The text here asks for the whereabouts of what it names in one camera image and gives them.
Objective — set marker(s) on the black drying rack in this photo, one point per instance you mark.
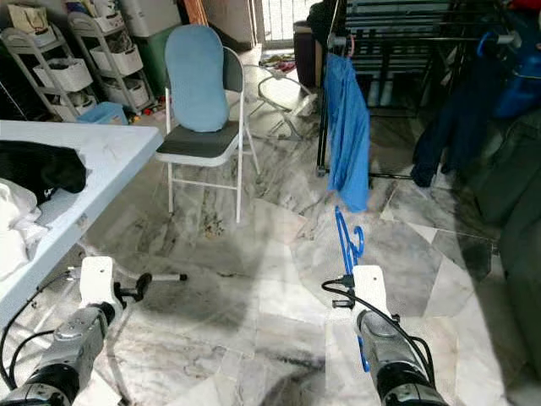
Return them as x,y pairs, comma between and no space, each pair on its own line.
406,38

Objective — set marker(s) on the dark green cabinet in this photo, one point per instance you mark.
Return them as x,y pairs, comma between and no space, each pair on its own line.
159,63

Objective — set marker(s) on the colourful floor cloth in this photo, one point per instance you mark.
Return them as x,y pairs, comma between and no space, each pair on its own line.
277,63

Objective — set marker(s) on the blue plastic storage box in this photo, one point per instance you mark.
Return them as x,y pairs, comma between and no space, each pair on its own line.
520,80

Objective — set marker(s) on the light blue plastic box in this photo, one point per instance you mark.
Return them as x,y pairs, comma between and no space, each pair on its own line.
103,113

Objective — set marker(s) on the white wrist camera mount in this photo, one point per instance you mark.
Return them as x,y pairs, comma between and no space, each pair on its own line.
97,281
370,288

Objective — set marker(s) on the grey metal folding chair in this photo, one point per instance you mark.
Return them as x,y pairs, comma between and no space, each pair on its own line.
199,148

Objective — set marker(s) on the black garment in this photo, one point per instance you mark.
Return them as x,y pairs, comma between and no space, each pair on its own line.
42,169

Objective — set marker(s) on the white shirt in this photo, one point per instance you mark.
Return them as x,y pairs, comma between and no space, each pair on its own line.
21,228

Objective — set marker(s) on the white plastic folding table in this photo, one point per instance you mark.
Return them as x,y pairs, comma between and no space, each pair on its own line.
118,152

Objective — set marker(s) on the white basket trolley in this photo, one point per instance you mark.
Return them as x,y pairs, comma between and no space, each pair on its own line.
120,61
63,76

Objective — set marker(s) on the blue plastic hanger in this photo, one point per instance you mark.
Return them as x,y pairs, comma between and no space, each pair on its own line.
344,245
483,42

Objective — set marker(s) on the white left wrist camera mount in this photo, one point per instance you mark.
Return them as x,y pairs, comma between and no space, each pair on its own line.
97,281

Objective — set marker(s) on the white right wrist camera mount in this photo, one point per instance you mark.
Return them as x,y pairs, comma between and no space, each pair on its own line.
370,288

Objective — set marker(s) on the white tubular metal frame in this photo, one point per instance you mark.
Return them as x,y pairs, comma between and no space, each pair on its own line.
296,103

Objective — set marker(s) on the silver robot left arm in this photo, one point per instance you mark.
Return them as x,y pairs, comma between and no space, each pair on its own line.
72,347

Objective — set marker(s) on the pink plastic hanger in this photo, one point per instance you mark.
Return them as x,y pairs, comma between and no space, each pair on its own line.
351,44

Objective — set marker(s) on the grey plastic container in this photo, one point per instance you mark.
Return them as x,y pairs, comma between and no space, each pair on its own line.
148,17

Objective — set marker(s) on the blue seat cushion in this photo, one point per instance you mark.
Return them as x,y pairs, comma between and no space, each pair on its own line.
196,80

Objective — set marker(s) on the brown wooden board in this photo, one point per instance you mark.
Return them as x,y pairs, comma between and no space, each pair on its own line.
194,10

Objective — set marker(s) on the dark purple bin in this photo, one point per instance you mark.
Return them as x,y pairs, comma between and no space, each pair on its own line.
304,52

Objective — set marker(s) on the beige tote bag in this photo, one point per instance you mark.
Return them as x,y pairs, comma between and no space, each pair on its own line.
29,19

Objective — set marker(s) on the dark blue garment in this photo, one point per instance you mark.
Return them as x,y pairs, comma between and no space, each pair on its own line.
456,135

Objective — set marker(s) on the blue towel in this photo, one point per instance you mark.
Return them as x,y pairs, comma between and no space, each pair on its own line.
348,135

